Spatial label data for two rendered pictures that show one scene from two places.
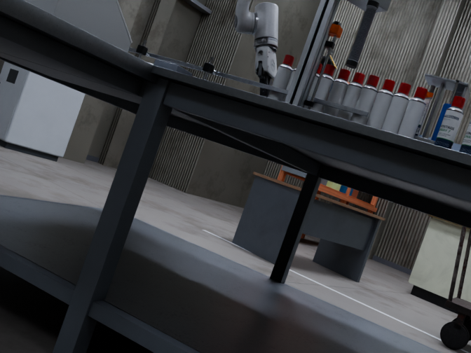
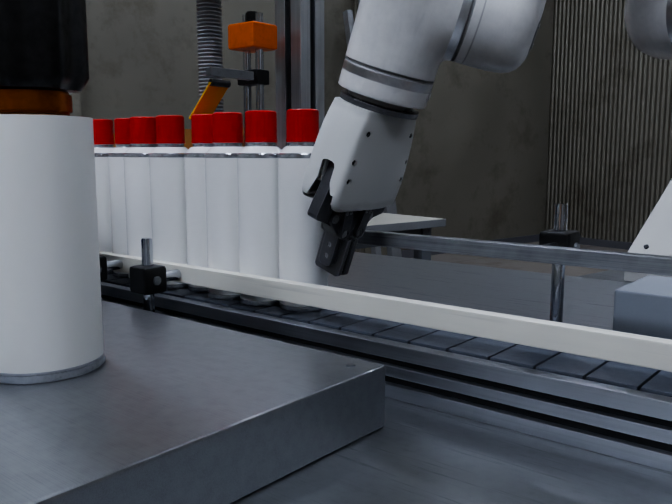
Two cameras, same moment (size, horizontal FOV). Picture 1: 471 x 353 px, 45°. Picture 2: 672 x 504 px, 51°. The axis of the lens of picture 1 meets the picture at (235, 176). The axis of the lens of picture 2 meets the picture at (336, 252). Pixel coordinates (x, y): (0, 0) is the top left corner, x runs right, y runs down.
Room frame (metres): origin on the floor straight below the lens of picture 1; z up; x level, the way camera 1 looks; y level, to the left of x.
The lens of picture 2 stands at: (2.70, 0.17, 1.04)
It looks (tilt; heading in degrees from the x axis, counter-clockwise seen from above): 8 degrees down; 194
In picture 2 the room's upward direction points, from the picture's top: straight up
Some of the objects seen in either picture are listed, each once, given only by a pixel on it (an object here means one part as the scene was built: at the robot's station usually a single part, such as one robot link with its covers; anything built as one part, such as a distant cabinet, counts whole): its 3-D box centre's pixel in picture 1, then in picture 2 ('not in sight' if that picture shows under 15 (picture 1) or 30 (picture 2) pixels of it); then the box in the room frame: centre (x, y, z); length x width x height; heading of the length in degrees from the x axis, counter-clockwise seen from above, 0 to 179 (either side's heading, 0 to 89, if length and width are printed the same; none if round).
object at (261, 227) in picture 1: (309, 229); not in sight; (5.47, -0.84, 0.34); 1.28 x 0.66 x 0.68; 132
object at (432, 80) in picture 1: (447, 83); not in sight; (1.86, -0.54, 1.14); 0.14 x 0.11 x 0.01; 64
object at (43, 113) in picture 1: (42, 86); not in sight; (6.97, 2.57, 0.81); 0.81 x 0.72 x 1.62; 141
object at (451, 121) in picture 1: (448, 129); not in sight; (1.74, -0.56, 0.98); 0.05 x 0.05 x 0.20
